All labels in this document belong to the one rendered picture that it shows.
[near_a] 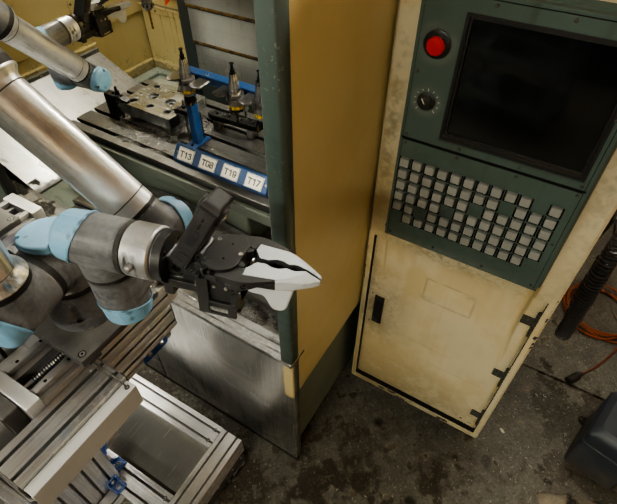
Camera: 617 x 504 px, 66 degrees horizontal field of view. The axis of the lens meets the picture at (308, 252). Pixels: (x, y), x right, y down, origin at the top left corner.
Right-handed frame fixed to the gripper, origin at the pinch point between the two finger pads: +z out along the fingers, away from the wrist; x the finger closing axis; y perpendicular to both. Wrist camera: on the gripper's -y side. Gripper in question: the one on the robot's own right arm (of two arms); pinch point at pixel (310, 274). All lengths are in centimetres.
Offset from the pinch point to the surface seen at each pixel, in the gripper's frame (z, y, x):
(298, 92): -12.7, -8.5, -35.7
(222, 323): -39, 72, -50
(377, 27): -4, -13, -65
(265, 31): -16.1, -19.4, -29.0
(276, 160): -15.4, 3.1, -31.9
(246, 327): -32, 72, -50
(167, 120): -94, 44, -123
